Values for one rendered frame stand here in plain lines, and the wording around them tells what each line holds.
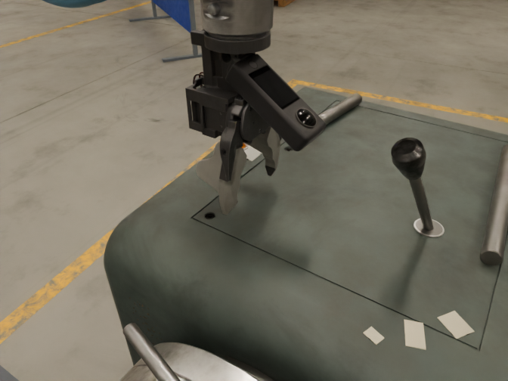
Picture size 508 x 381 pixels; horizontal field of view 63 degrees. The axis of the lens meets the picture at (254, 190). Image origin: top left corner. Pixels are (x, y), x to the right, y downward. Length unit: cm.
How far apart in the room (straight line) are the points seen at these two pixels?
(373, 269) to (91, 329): 173
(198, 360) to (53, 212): 245
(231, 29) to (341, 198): 28
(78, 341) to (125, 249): 156
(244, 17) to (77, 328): 185
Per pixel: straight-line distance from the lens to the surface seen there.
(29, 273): 247
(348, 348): 43
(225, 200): 50
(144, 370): 47
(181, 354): 45
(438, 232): 56
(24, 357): 212
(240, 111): 46
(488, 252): 53
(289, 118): 43
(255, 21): 44
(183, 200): 58
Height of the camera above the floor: 160
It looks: 36 degrees down
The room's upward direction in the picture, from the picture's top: straight up
